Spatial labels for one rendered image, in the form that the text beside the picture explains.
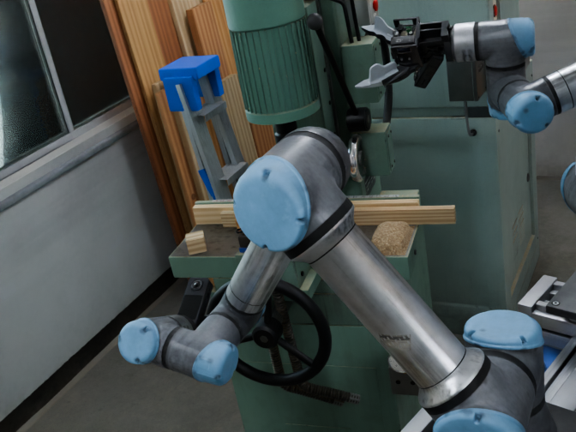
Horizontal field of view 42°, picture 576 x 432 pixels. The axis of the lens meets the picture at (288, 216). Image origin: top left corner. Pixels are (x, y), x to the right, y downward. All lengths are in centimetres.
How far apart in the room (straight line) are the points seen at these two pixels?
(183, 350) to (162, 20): 229
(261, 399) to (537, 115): 106
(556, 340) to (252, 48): 91
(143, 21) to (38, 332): 131
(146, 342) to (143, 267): 220
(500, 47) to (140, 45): 195
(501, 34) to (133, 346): 89
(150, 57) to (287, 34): 162
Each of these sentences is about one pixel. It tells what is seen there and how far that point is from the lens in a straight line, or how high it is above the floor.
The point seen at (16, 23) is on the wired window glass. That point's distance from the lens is 306.
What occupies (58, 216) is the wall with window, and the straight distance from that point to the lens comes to 307.
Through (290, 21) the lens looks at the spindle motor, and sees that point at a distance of 168.
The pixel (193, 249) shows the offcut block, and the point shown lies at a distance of 189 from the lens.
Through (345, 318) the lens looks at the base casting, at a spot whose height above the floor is 73.
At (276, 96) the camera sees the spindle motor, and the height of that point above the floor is 126.
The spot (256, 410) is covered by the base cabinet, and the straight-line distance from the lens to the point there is 210.
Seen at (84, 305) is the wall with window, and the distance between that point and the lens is 322.
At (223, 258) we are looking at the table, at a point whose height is 90.
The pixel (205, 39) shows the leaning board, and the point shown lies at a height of 108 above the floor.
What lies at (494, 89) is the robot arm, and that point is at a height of 126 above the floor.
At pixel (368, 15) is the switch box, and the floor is 135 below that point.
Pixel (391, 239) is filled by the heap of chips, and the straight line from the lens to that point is 172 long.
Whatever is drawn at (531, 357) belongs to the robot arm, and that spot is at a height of 102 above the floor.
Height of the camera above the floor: 173
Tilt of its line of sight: 25 degrees down
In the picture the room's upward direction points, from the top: 11 degrees counter-clockwise
